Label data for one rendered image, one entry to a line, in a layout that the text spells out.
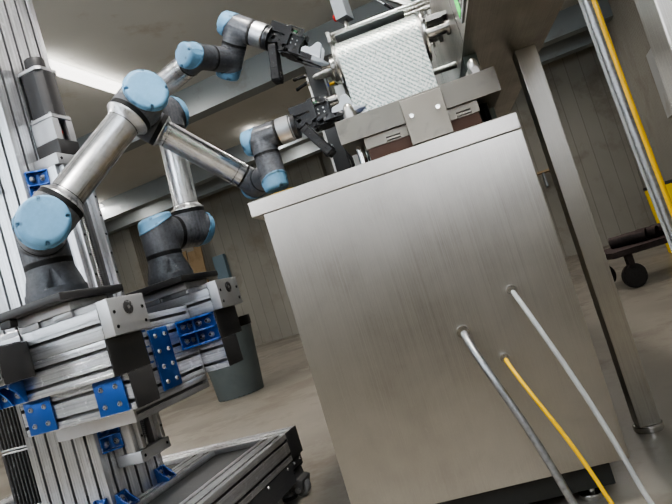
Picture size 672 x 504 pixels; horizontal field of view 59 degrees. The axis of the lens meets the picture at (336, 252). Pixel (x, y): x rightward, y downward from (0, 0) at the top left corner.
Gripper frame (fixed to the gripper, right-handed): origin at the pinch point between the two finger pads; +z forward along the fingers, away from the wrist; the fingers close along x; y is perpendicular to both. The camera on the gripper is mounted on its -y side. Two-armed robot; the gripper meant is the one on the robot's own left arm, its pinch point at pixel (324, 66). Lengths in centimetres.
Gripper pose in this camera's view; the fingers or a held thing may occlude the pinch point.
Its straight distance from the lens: 182.8
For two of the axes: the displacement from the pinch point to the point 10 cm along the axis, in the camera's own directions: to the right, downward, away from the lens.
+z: 9.1, 3.8, -1.6
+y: 3.8, -9.2, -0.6
